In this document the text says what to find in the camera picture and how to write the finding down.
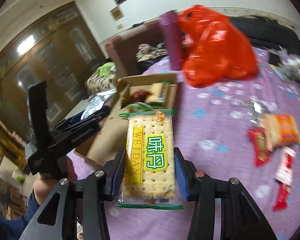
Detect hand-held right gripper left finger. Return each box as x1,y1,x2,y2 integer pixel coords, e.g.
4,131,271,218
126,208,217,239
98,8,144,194
19,147,125,240

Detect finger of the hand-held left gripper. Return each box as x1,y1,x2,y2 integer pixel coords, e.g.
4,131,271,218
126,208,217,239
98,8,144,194
50,105,111,132
62,118,102,146

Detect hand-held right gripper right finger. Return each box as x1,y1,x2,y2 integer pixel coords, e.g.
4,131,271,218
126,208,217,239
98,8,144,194
174,147,278,240

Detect silver foil snack packet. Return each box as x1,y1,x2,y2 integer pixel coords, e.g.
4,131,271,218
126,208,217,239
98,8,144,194
244,99,271,123
81,88,118,120

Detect cardboard box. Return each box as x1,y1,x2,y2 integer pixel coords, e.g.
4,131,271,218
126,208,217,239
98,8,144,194
73,72,181,167

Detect yellow label cracker packet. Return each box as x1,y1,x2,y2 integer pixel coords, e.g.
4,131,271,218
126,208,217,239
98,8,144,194
117,108,185,210

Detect red white sachet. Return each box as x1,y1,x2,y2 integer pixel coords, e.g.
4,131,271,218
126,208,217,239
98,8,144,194
273,146,297,187

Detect orange label cracker packet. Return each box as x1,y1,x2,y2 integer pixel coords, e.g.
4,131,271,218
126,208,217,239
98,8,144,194
261,114,300,152

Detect person's left hand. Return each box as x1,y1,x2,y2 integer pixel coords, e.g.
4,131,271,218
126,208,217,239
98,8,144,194
33,155,78,206

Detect purple floral tablecloth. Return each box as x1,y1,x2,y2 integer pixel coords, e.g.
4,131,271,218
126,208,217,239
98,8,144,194
65,46,300,240

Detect striped patterned cloth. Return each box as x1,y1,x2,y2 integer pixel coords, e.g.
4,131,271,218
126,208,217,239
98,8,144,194
86,72,118,93

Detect green cloth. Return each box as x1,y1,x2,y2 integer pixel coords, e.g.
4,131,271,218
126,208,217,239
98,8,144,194
94,62,116,77

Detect red wrapped candy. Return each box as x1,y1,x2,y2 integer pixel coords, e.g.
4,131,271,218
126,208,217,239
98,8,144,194
132,89,151,103

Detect wooden glass door cabinet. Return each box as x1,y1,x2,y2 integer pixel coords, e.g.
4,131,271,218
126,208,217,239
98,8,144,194
0,1,107,143

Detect brown armchair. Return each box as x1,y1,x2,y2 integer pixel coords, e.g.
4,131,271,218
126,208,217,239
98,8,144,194
104,21,167,78

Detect green edged cracker packet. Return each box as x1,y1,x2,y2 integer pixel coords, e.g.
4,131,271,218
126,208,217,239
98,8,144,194
144,81,177,106

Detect floral patterned cloth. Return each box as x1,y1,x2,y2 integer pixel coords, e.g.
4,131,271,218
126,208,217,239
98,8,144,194
136,43,168,62

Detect red cartoon snack packet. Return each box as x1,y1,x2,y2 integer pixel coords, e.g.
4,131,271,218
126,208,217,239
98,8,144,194
272,182,291,212

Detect purple thermos bottle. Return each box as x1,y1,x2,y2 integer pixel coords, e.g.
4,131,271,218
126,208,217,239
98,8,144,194
158,9,185,71

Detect red plastic bag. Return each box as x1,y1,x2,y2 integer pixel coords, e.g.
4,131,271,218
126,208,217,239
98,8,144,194
177,4,260,88

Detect yellow blue booklet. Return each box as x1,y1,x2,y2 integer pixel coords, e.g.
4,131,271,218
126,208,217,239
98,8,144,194
268,64,291,81

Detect black charger box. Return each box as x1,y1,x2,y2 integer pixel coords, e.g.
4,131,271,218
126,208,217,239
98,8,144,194
268,52,281,66

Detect clear bag dark contents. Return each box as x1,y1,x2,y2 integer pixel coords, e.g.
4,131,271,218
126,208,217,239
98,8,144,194
280,52,300,86

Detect black sofa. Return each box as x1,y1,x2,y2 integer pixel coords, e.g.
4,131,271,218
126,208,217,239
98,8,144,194
229,16,300,56

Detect small wall certificate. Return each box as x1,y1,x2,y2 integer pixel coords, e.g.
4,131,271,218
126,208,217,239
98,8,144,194
109,6,125,22

